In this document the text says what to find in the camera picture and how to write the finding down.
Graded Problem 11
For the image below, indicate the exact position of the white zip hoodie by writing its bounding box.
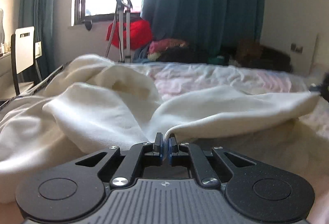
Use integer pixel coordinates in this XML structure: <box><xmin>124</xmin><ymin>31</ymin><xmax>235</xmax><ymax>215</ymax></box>
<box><xmin>1</xmin><ymin>55</ymin><xmax>319</xmax><ymax>203</ymax></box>

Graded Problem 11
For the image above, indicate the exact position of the dark clothes pile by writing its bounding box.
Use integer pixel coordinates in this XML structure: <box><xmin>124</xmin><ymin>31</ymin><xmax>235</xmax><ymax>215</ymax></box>
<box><xmin>156</xmin><ymin>45</ymin><xmax>293</xmax><ymax>73</ymax></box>

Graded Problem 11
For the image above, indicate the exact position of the pink clothes pile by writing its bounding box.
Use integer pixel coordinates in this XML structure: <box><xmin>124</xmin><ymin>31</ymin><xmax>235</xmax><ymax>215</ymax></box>
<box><xmin>147</xmin><ymin>38</ymin><xmax>189</xmax><ymax>61</ymax></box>

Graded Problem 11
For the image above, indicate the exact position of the pastel bed sheet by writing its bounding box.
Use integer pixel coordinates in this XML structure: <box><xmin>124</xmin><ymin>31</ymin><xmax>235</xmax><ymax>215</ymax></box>
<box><xmin>0</xmin><ymin>60</ymin><xmax>329</xmax><ymax>224</ymax></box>

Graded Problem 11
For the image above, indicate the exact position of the brown plush toy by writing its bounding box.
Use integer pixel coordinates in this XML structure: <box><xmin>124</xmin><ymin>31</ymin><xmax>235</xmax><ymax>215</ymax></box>
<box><xmin>235</xmin><ymin>39</ymin><xmax>263</xmax><ymax>67</ymax></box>

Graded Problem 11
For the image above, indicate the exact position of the red bag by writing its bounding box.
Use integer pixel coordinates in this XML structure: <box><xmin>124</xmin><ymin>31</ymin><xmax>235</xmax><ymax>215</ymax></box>
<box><xmin>106</xmin><ymin>19</ymin><xmax>153</xmax><ymax>50</ymax></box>

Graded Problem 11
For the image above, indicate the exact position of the teal right curtain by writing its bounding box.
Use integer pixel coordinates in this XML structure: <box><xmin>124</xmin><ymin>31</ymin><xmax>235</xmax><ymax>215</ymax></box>
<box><xmin>141</xmin><ymin>0</ymin><xmax>265</xmax><ymax>58</ymax></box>

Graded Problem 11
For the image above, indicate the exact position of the teal curtain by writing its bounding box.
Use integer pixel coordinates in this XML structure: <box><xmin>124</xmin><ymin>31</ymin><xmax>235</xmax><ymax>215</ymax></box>
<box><xmin>141</xmin><ymin>0</ymin><xmax>265</xmax><ymax>58</ymax></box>
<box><xmin>19</xmin><ymin>0</ymin><xmax>78</xmax><ymax>78</ymax></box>

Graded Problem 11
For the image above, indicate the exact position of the white dressing table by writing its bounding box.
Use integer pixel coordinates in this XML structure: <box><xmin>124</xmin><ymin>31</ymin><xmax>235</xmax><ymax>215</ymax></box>
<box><xmin>0</xmin><ymin>52</ymin><xmax>16</xmax><ymax>101</ymax></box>

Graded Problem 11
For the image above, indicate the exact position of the white black chair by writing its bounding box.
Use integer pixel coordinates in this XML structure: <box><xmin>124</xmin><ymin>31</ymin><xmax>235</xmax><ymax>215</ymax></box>
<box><xmin>11</xmin><ymin>26</ymin><xmax>42</xmax><ymax>96</ymax></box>

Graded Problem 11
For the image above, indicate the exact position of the teal left curtain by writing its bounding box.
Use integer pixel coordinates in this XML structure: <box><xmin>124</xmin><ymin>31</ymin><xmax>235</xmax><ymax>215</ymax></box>
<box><xmin>19</xmin><ymin>0</ymin><xmax>78</xmax><ymax>78</ymax></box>

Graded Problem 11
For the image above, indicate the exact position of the wall socket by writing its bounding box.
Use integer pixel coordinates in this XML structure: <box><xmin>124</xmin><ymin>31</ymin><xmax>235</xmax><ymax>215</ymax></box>
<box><xmin>291</xmin><ymin>43</ymin><xmax>303</xmax><ymax>54</ymax></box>

